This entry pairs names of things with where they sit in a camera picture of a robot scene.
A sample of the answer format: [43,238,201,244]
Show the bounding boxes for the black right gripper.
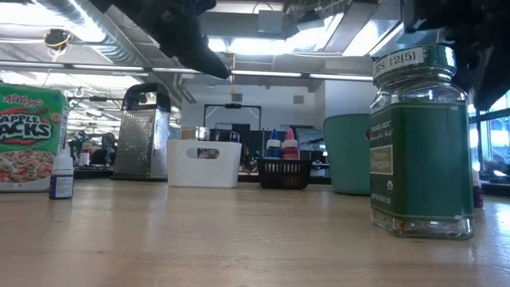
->
[402,0,510,111]

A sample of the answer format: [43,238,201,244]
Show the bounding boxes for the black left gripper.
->
[89,0,231,80]

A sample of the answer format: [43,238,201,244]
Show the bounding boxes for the green-lidded oregano glass jar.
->
[368,44,476,241]

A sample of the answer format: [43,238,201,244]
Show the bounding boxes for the purple white-capped dropper bottle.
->
[473,169,485,209]

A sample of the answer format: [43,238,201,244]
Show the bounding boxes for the blue squeeze bottle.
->
[265,128,282,160]

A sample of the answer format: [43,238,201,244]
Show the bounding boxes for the red squeeze bottle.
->
[281,127,300,160]

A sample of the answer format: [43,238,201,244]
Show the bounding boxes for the linear ceiling light track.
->
[0,59,375,83]

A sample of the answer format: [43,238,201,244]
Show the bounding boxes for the metal box grater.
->
[111,82,172,181]

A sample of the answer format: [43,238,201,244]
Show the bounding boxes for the white plastic bin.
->
[166,139,243,189]

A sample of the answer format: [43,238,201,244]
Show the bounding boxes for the person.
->
[90,132,120,167]

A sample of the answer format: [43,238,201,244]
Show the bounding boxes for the small black mesh basket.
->
[257,158,314,191]

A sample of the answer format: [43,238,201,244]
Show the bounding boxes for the dark background desk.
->
[73,165,116,179]

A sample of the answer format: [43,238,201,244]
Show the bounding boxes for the green plastic bin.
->
[323,113,374,197]

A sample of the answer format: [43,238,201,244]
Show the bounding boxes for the green Apple Jacks cereal box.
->
[0,82,71,193]

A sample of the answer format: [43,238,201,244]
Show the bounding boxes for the blue-label white-capped dropper bottle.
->
[48,149,76,200]

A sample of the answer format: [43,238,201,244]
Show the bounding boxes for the black gantry frame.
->
[203,103,263,131]

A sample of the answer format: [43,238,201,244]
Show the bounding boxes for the black ceiling device yellow cable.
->
[42,27,73,52]

